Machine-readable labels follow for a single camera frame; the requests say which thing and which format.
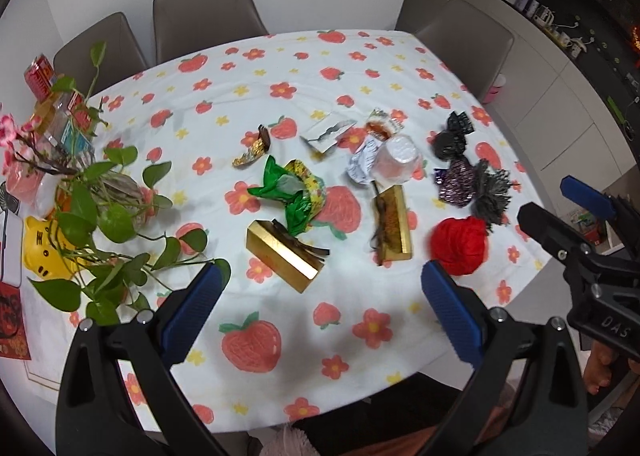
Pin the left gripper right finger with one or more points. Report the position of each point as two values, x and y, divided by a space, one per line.
458 310

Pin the strawberry flower tablecloth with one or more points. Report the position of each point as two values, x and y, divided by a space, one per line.
318 172

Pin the gold brown candy wrapper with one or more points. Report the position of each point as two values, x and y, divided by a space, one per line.
257 143

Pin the grey chair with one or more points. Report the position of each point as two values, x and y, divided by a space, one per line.
185 26
473 45
102 55

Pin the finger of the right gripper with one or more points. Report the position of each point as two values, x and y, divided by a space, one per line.
552 234
586 197

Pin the red crumpled paper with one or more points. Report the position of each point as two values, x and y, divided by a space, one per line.
459 245

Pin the clear plastic cup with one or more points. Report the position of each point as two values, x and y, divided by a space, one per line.
396 160

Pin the grey chair middle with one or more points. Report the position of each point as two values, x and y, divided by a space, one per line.
185 26

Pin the grey chair far left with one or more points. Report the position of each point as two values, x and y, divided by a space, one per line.
102 55

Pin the grey chair right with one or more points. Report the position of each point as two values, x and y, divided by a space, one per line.
473 45

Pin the yellow bear figure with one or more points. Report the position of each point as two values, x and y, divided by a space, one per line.
41 242

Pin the pink artificial flowers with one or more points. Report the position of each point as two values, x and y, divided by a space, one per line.
19 145

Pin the white cabinet counter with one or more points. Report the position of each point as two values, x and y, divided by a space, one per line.
550 110

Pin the person right hand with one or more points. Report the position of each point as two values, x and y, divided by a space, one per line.
597 373

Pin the silver torn wrapper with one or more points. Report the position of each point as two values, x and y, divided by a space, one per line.
324 135

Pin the purple patterned wrapper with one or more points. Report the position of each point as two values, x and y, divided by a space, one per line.
456 184

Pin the gold box left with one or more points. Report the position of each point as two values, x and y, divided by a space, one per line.
297 263

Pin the silver foil lid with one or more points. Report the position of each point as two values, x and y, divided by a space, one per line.
360 165

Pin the clear plastic snack box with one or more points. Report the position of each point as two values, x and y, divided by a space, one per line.
65 124

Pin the gold box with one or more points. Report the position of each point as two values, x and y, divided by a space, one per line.
391 240
297 263

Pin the red envelope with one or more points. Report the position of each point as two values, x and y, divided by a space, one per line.
13 340

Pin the red snack box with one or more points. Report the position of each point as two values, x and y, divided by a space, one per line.
39 77

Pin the green pothos plant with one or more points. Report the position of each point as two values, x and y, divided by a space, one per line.
102 212

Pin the green yellow foil wrapper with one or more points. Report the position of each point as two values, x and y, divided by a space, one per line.
302 193

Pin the black crumpled wrapper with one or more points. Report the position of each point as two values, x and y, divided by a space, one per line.
450 143

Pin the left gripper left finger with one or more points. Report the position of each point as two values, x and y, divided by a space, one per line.
187 312

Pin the brown snack wrapper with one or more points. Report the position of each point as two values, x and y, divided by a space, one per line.
381 125

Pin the pink stool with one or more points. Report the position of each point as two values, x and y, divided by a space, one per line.
495 88

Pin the gold box right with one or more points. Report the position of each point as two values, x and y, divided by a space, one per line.
391 240

